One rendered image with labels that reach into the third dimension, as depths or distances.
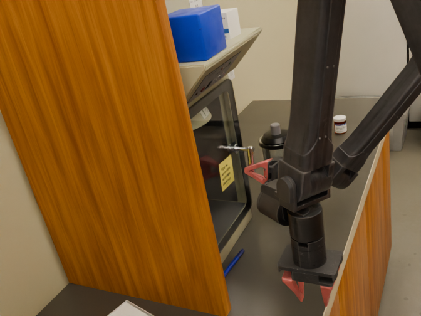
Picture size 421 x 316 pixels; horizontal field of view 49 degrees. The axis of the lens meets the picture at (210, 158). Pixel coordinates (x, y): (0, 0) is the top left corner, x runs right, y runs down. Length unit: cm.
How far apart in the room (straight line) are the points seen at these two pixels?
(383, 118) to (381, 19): 291
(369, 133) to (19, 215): 88
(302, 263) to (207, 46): 44
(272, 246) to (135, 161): 51
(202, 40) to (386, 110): 45
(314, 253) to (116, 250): 54
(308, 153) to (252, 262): 61
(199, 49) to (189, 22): 5
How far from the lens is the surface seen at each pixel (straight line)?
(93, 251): 122
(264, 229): 137
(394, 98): 110
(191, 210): 95
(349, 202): 145
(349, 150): 111
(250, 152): 123
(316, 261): 81
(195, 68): 90
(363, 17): 399
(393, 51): 402
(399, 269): 268
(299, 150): 70
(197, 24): 90
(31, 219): 130
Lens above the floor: 171
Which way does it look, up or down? 25 degrees down
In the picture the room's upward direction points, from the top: 12 degrees counter-clockwise
